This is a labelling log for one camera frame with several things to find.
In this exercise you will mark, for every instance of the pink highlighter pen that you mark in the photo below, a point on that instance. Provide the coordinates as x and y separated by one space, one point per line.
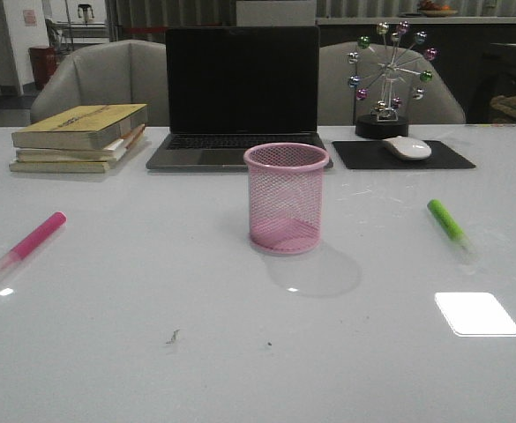
30 243

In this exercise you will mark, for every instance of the top yellow book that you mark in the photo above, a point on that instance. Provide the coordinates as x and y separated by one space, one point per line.
82 127

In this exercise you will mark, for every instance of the green highlighter pen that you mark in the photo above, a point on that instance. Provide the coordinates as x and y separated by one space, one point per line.
456 240

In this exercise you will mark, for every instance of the pink mesh pen holder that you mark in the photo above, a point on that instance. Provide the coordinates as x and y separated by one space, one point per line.
285 182

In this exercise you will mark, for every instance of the grey armchair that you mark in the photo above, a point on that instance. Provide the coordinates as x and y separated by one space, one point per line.
119 72
348 86

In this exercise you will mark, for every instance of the grey laptop computer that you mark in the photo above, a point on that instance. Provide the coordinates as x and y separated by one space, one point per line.
233 87

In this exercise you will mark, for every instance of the left grey armchair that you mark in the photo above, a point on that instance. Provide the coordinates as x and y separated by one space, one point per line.
119 72

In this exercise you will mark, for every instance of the ferris wheel desk ornament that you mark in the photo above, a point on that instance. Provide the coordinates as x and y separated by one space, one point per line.
387 88

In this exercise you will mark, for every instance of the black mouse pad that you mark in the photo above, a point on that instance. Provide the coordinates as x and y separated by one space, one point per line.
373 155

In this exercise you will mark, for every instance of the fruit bowl on counter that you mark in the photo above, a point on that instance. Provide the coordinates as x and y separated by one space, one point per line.
432 9

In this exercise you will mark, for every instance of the yellow book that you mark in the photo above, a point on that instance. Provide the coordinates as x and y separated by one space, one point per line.
72 167
82 127

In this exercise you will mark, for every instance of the right grey armchair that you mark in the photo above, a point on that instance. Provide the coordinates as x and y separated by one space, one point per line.
348 86

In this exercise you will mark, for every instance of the bottom yellow book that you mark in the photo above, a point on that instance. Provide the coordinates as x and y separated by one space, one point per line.
72 167

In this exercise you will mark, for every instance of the white computer mouse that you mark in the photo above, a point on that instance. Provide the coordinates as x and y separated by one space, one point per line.
407 148

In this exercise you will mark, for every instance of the red bin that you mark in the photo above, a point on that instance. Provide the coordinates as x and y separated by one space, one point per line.
44 64

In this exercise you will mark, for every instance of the middle white book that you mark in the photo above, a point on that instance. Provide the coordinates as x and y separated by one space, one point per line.
112 152

